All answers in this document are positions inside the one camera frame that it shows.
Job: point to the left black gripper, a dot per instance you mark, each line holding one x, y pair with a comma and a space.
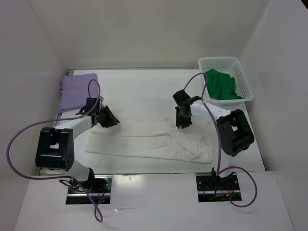
103, 117

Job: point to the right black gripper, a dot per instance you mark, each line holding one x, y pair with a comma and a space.
183, 115

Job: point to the cream white t-shirt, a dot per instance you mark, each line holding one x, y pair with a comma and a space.
154, 137

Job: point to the purple t-shirt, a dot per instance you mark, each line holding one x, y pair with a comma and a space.
74, 91

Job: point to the green t-shirt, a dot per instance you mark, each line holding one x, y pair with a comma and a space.
221, 86

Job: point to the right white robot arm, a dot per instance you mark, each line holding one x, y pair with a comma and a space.
233, 131

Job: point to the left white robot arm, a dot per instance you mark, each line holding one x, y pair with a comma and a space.
55, 149

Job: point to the white plastic basket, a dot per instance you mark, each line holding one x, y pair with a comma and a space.
232, 66

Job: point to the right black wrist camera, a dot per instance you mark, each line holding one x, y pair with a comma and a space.
180, 96

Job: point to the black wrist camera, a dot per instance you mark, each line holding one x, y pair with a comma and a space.
180, 96
90, 103

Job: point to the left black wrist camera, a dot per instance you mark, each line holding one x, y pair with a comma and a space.
90, 103

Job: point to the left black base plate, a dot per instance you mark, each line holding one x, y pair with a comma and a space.
99, 191

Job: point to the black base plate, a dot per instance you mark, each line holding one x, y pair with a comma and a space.
210, 190
99, 191

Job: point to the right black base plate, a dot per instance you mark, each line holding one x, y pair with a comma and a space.
210, 190

